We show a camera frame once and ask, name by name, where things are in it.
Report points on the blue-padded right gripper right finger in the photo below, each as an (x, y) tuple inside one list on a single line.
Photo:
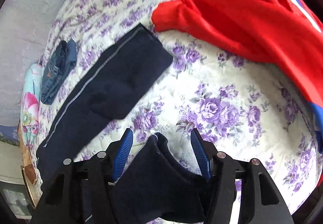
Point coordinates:
[(204, 153)]

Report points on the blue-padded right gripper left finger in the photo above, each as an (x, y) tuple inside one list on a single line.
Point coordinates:
[(117, 155)]

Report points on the dark navy pants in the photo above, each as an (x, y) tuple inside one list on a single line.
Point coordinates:
[(154, 185)]

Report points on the purple floral white bedspread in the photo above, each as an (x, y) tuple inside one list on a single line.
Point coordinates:
[(246, 109)]

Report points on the folded blue jeans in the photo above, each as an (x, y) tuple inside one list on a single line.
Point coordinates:
[(62, 61)]

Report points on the floral turquoise pink folded cloth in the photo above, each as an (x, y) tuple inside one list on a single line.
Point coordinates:
[(30, 104)]

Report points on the red fleece garment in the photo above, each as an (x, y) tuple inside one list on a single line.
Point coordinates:
[(281, 32)]

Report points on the grey lavender blanket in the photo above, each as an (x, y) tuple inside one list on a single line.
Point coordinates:
[(25, 26)]

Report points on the brown wooden bed frame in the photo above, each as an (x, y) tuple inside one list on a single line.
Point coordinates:
[(28, 171)]

